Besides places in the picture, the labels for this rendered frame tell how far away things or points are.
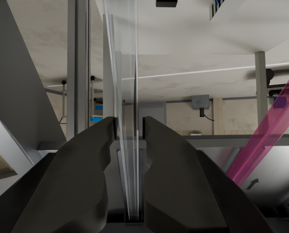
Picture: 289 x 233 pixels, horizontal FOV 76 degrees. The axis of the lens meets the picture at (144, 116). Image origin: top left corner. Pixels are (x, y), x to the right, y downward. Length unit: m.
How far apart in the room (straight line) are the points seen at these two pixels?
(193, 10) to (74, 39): 0.35
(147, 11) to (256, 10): 0.32
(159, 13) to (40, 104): 0.50
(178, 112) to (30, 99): 6.87
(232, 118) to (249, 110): 0.59
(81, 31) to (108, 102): 0.20
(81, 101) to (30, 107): 0.24
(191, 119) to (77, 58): 6.59
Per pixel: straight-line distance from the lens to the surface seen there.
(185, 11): 0.63
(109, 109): 0.54
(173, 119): 7.01
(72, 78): 0.43
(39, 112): 0.19
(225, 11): 0.58
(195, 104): 6.00
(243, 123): 7.04
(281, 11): 0.74
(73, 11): 0.48
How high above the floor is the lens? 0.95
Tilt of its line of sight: 3 degrees down
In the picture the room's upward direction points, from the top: 179 degrees clockwise
